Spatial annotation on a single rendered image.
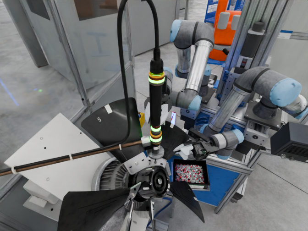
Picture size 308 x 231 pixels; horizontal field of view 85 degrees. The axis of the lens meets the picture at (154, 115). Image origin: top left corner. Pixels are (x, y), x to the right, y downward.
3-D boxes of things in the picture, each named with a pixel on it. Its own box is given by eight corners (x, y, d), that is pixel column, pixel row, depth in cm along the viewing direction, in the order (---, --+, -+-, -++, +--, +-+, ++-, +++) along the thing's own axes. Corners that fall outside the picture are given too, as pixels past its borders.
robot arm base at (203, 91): (193, 85, 149) (195, 74, 142) (210, 90, 143) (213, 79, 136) (186, 93, 139) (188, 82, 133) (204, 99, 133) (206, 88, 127)
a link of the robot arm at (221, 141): (219, 130, 85) (214, 139, 91) (211, 132, 84) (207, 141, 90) (228, 142, 80) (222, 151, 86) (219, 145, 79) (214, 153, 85)
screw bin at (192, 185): (172, 187, 105) (173, 182, 100) (172, 163, 117) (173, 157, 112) (207, 190, 104) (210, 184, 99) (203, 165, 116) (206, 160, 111)
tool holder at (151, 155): (145, 163, 67) (144, 148, 60) (140, 149, 72) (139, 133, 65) (166, 157, 69) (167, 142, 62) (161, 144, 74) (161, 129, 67)
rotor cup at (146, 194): (121, 198, 65) (145, 198, 57) (129, 161, 73) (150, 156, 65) (147, 204, 73) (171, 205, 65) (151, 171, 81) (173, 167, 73)
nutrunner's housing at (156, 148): (152, 161, 70) (151, 52, 39) (150, 153, 73) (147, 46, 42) (161, 158, 71) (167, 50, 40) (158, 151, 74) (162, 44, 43)
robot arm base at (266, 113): (254, 103, 129) (259, 92, 123) (276, 110, 123) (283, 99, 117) (250, 114, 120) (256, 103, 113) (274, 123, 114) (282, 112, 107)
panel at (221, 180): (137, 181, 179) (132, 142, 135) (138, 179, 180) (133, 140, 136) (217, 207, 160) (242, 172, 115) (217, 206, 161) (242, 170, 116)
